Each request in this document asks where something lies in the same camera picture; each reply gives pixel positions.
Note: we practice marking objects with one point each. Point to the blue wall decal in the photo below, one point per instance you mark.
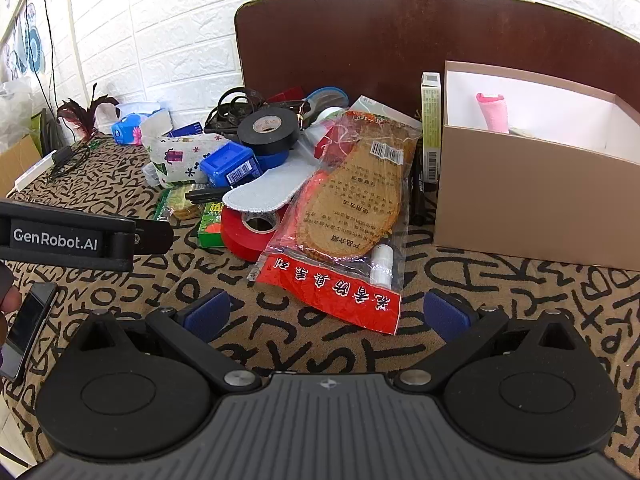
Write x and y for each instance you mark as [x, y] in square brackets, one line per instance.
[27, 42]

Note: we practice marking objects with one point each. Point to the small white tube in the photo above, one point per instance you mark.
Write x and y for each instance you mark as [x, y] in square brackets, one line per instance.
[382, 266]

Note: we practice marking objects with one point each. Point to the person's left hand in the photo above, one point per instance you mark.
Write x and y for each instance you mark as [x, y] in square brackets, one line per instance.
[11, 301]

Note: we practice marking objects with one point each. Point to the white green tall carton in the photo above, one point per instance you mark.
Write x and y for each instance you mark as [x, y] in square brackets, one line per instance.
[430, 125]

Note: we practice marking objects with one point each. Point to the pink plastic holder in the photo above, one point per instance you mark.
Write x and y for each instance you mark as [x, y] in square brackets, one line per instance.
[492, 112]

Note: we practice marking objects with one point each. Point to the brown wooden headboard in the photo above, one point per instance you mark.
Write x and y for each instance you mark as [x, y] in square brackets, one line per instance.
[350, 45]

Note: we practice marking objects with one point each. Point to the grey felt insole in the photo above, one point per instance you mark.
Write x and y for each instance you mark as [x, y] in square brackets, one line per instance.
[265, 187]

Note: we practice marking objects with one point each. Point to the green paper packet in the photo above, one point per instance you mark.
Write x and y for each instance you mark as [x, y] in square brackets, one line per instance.
[210, 225]

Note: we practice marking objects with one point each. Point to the white floral cloth pouch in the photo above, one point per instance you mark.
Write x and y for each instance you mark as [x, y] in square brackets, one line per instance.
[175, 157]

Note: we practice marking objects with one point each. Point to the red packet of brown insoles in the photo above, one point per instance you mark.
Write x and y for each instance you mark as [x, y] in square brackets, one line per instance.
[350, 200]

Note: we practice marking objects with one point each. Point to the blue rimmed round lid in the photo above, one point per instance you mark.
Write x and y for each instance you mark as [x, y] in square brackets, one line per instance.
[327, 97]

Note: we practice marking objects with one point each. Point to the blue tissue pack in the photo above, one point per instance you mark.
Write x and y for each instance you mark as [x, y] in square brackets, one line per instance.
[127, 127]

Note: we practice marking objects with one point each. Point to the red tape roll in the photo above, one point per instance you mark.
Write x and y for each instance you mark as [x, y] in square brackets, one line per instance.
[240, 242]

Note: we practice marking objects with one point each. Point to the white plastic packet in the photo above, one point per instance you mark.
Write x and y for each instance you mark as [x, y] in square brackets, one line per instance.
[380, 110]

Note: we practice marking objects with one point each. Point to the white plastic bag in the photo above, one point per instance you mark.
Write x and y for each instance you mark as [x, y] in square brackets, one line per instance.
[15, 102]

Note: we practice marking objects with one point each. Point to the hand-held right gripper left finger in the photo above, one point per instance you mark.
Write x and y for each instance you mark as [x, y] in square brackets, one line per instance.
[207, 312]

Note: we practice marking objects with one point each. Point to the dark red feather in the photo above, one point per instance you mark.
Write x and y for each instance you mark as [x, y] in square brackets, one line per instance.
[82, 110]

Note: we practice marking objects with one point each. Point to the blue plastic box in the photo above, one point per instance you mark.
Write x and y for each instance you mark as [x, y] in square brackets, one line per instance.
[230, 165]

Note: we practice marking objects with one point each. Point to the tan cardboard storage box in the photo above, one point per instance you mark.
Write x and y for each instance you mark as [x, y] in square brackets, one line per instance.
[530, 195]

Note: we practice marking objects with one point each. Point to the tan black patterned blanket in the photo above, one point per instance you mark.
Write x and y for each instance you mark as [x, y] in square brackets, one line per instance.
[320, 350]

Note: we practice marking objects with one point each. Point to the blue tape roll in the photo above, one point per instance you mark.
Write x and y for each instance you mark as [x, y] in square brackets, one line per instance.
[275, 161]

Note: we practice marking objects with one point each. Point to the green yellow snack packet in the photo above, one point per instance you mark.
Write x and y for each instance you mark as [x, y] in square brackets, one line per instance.
[177, 205]

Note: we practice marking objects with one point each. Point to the grey smartphone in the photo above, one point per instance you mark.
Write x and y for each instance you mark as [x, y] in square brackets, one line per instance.
[27, 330]

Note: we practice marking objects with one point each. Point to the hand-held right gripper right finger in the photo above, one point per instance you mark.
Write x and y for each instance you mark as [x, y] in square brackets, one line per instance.
[446, 312]

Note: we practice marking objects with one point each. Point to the open brown cardboard box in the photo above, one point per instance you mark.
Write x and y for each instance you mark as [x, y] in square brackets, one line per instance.
[17, 162]

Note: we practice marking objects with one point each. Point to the small red box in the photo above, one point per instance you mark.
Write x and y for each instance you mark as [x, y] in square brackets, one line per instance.
[285, 96]

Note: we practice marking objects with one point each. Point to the black tape roll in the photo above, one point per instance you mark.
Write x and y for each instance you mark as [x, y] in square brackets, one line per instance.
[270, 132]

